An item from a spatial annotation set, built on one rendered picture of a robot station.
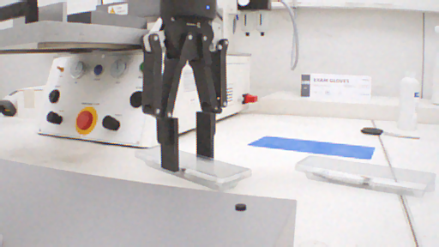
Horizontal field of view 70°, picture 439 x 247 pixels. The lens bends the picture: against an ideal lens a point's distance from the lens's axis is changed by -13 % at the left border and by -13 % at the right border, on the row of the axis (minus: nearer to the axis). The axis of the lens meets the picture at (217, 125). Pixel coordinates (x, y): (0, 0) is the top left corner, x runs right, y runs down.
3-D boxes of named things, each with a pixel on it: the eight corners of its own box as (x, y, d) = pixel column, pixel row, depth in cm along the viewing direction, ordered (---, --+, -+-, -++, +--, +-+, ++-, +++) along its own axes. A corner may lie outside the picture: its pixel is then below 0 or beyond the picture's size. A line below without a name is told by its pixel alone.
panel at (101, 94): (38, 132, 75) (59, 57, 79) (141, 147, 63) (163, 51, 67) (31, 130, 73) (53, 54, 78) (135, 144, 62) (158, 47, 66)
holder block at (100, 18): (78, 37, 78) (78, 26, 78) (147, 30, 70) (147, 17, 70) (22, 35, 63) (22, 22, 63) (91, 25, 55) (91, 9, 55)
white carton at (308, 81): (302, 93, 125) (303, 72, 123) (366, 96, 118) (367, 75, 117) (300, 96, 113) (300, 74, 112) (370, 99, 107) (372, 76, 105)
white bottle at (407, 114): (399, 129, 81) (402, 70, 78) (395, 126, 86) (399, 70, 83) (417, 131, 79) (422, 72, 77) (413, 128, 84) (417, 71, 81)
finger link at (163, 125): (170, 104, 44) (150, 105, 42) (171, 144, 45) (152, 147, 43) (163, 103, 45) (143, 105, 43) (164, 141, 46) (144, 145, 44)
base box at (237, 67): (156, 106, 124) (155, 57, 121) (260, 112, 109) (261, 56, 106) (33, 134, 76) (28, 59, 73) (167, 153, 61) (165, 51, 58)
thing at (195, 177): (134, 165, 54) (133, 151, 53) (163, 158, 58) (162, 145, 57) (222, 197, 41) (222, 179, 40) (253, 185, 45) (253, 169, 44)
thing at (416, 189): (292, 179, 47) (293, 164, 47) (308, 169, 51) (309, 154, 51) (432, 203, 36) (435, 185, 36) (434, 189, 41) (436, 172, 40)
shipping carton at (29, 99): (57, 110, 118) (56, 84, 116) (83, 111, 113) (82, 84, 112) (16, 117, 100) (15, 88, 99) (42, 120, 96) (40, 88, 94)
